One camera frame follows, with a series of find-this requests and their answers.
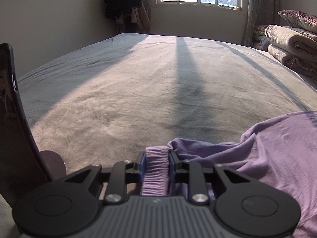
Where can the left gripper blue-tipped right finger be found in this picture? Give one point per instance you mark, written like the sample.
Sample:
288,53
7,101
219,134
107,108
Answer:
175,167

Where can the black smartphone on stand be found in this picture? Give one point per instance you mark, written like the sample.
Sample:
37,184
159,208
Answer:
23,166

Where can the mauve pillow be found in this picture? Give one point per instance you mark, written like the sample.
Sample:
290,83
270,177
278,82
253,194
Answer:
300,20

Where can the purple sweater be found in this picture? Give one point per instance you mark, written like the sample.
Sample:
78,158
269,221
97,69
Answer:
280,152

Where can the dark hanging clothes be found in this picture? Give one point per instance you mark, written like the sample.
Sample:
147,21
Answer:
132,16

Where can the grey bed blanket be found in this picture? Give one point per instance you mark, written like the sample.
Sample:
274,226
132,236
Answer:
108,101

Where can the grey curtain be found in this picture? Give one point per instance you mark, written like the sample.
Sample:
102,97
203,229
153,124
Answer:
260,12

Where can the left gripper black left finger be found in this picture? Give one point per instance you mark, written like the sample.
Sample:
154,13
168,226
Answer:
140,166

